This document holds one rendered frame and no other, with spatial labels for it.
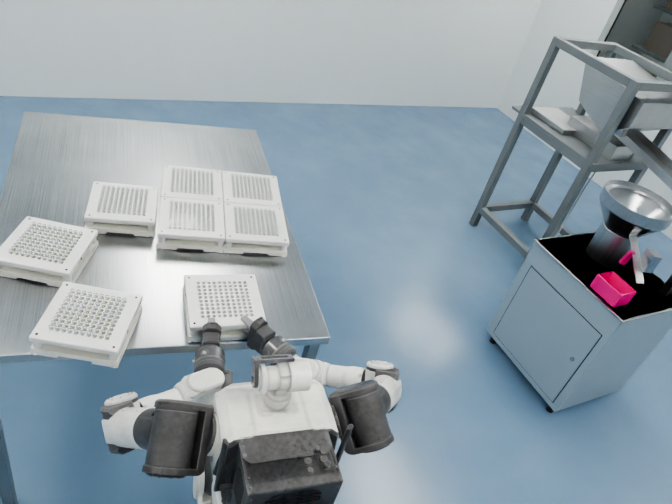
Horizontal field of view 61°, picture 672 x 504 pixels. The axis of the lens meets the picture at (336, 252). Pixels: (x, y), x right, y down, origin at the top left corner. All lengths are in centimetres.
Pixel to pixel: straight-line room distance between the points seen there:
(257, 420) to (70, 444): 154
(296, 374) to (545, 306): 218
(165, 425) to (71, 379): 170
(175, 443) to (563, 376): 238
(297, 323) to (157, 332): 47
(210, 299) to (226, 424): 72
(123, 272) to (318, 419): 105
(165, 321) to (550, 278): 203
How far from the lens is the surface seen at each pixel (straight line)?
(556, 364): 327
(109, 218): 223
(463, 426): 311
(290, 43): 553
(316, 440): 127
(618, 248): 325
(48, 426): 279
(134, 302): 189
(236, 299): 193
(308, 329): 198
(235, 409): 129
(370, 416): 136
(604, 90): 396
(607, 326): 302
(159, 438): 126
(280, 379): 122
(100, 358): 180
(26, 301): 203
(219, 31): 528
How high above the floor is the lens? 226
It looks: 36 degrees down
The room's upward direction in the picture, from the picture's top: 16 degrees clockwise
